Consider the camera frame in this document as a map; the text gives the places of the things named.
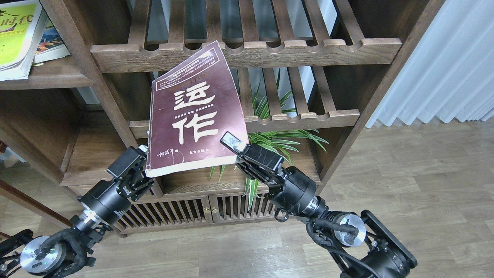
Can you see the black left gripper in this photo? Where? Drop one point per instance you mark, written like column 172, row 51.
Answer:
column 108, row 201

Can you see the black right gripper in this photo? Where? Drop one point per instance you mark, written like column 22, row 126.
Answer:
column 290, row 190

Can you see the maroon book white characters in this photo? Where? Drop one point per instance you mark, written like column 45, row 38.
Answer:
column 192, row 106

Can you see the colourful small paperback book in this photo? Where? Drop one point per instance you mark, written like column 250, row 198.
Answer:
column 51, row 46

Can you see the yellow cover book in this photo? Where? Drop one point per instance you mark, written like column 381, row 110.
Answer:
column 22, row 27

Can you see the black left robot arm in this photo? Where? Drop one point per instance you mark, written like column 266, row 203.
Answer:
column 70, row 250

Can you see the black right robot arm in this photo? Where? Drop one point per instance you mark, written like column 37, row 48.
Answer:
column 361, row 245

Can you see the green spider plant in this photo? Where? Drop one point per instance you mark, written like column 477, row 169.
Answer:
column 280, row 142

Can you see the dark wooden bookshelf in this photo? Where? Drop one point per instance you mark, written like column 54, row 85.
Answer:
column 301, row 65

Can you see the white curtain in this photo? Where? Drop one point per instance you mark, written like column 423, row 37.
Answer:
column 450, row 74

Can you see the wooden side table frame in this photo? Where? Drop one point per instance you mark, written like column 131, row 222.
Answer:
column 31, row 201

